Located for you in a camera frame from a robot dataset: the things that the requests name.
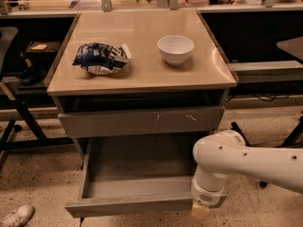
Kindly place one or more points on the white ceramic bowl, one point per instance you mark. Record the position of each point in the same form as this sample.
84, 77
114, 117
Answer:
175, 49

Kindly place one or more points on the grey top drawer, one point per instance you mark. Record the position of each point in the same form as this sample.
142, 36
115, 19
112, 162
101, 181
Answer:
148, 121

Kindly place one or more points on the brown box on shelf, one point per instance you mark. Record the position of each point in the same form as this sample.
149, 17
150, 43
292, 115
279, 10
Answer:
43, 47

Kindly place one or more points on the grey drawer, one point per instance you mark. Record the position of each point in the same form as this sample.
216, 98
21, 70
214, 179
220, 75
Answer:
135, 174
148, 121

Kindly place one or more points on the crumpled blue chip bag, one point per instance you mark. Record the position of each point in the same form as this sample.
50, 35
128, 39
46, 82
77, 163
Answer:
102, 59

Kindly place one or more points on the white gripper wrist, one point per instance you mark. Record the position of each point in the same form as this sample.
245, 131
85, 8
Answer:
204, 194

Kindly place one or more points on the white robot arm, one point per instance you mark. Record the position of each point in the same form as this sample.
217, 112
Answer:
219, 155

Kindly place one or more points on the white shoe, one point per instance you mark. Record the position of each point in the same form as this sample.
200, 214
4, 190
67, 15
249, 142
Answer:
19, 217

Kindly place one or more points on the grey drawer cabinet beige top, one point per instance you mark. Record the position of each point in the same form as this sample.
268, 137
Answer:
146, 81

